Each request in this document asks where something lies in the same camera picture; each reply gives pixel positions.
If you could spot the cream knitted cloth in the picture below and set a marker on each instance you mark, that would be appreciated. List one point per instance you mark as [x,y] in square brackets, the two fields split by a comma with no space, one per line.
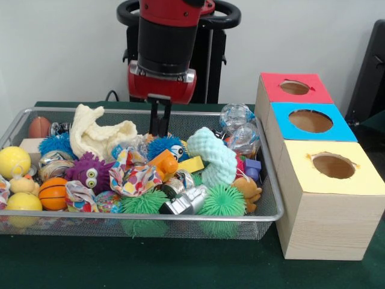
[96,135]

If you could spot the colourful polka dot cloth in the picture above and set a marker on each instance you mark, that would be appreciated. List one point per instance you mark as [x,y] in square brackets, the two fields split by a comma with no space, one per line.
[141,179]

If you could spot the yellow ball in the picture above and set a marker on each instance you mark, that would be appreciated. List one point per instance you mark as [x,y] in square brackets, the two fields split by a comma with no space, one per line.
[23,201]

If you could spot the blue spiky ball with eyes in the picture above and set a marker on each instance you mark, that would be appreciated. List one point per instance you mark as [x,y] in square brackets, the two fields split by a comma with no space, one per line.
[165,147]

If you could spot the dark green table cloth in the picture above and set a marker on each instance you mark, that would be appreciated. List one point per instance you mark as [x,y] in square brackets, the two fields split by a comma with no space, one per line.
[180,265]

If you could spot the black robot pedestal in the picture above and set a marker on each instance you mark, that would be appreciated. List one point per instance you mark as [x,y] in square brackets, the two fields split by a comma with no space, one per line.
[213,60]

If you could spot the purple furry monster toy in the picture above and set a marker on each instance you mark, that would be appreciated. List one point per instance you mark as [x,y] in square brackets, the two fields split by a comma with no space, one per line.
[81,171]

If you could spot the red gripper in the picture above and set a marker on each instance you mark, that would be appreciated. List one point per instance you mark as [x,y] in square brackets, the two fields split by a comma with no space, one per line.
[162,89]

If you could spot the black monitor panel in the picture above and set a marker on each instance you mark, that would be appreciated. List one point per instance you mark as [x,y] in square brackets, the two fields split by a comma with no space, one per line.
[370,78]

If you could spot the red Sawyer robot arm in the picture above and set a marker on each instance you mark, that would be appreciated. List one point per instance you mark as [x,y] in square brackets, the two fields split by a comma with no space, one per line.
[168,42]

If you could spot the wooden box with three holes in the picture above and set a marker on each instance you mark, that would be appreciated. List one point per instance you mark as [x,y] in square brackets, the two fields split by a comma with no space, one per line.
[325,223]

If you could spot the mint green foam cloth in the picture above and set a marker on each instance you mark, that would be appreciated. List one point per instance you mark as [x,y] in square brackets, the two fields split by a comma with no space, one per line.
[216,159]

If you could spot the orange toy basketball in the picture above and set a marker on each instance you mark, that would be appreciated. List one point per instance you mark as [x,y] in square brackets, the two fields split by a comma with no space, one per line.
[53,194]

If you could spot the green spiky ball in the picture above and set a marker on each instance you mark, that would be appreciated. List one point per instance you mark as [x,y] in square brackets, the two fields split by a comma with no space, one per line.
[224,201]
[145,203]

